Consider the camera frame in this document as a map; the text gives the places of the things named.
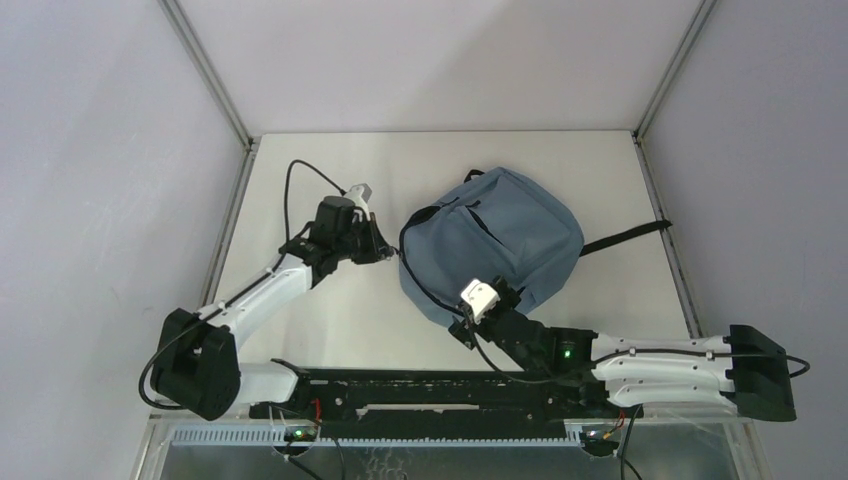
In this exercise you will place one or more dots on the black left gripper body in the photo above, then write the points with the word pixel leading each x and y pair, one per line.
pixel 360 244

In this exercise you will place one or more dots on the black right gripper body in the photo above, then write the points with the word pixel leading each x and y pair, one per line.
pixel 485 329

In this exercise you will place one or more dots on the blue student backpack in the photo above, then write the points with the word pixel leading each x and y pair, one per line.
pixel 497 223

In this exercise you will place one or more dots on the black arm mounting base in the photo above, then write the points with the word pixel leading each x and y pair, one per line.
pixel 417 402

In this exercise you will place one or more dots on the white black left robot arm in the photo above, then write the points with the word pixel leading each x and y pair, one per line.
pixel 196 366

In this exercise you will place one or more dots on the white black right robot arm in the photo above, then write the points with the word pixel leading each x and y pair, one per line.
pixel 744 370

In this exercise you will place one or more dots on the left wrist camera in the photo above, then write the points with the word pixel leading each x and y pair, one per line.
pixel 359 194

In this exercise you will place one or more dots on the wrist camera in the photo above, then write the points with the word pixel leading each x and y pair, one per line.
pixel 359 194
pixel 476 299

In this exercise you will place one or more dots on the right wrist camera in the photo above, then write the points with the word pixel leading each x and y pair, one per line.
pixel 476 299

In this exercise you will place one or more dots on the white slotted cable duct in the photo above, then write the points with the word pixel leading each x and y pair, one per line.
pixel 267 435

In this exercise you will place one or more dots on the left aluminium frame post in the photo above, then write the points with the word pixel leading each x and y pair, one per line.
pixel 177 16

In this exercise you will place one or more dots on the aluminium frame post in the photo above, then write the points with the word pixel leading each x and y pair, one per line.
pixel 177 16
pixel 679 57

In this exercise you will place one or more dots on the right aluminium frame post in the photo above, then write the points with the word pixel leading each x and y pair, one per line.
pixel 679 57

